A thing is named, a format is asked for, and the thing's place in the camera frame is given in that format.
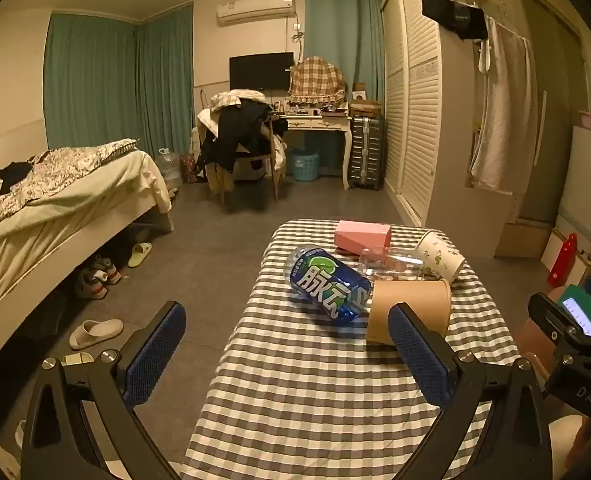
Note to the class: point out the white air conditioner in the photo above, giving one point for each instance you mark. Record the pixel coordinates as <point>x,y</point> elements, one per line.
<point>255,9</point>

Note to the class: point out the clear plastic bottle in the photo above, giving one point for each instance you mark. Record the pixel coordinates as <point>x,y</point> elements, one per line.
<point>390,262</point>

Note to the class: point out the white floral paper cup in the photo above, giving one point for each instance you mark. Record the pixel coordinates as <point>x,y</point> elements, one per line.
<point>440,255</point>

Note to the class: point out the dark glass door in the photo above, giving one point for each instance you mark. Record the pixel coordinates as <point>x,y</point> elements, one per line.
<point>555,110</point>

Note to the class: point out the clear water jug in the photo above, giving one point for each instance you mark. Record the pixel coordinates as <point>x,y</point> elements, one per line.
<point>169,167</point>

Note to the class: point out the plaid cloth cover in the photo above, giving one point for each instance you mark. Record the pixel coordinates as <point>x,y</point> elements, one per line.
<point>318,80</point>

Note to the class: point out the pair of sneakers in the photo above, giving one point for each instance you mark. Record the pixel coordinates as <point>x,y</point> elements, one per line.
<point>95,277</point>

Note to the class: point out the black television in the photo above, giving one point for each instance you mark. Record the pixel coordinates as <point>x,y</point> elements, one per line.
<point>260,71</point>

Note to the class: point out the white fridge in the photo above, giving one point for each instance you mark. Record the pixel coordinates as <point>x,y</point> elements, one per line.
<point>588,190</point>

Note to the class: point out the black garment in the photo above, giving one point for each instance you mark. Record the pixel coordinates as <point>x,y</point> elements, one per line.
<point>13,175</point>

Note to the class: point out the black hanging bag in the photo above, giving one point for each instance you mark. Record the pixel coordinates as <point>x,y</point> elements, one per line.
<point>450,10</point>

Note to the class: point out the white bed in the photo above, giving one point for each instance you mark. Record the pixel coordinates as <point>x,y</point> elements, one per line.
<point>75,220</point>

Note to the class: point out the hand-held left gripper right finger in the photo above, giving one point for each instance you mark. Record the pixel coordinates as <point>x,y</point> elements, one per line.
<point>420,360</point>

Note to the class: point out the wooden chair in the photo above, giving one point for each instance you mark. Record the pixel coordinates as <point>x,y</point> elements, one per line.
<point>274,170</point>

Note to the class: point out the chair piled with clothes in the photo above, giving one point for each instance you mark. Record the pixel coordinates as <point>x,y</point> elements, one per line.
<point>235,130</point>

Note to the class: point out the green curtain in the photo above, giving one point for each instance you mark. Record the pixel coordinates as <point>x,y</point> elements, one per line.
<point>90,80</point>
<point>165,80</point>

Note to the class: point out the green slipper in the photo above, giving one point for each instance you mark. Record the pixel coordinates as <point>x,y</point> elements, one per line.
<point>140,254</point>

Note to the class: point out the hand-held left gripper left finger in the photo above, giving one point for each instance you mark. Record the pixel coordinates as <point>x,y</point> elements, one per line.
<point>155,355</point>

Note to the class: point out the brown paper cup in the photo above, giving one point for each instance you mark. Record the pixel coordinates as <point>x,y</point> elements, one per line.
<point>410,296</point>

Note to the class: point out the blue drink bottle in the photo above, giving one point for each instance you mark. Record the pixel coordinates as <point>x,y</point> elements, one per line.
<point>320,280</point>

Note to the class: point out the teal curtain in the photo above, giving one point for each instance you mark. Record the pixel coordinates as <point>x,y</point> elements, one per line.
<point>335,25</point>

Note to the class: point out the checkered tablecloth table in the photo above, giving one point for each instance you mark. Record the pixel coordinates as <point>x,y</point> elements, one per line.
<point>300,385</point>

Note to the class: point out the white desk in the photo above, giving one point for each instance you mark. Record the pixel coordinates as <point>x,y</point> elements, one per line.
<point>320,122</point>

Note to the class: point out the blue laundry basket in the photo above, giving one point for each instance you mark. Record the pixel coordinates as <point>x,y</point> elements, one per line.
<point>304,166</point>

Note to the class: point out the red patterned bag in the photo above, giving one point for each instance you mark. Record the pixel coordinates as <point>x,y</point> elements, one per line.
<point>189,169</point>

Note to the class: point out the person's leg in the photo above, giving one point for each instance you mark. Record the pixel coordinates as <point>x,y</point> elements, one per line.
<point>538,355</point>

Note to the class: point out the red bottle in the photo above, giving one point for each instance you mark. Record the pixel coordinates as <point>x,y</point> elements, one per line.
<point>564,260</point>

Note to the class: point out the white louvred wardrobe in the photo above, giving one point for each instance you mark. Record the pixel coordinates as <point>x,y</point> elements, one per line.
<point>418,110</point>

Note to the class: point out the pink box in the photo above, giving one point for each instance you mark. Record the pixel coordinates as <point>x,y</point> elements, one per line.
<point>360,234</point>

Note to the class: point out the white hanging towel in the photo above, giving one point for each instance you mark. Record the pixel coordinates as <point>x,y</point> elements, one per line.
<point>503,110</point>

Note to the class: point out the cardboard box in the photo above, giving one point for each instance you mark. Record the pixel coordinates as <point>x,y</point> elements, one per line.
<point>365,109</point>

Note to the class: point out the white slipper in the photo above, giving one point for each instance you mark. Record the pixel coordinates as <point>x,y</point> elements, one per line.
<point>95,332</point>

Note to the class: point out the patterned quilt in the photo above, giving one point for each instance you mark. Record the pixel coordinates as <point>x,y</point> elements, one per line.
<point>60,170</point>

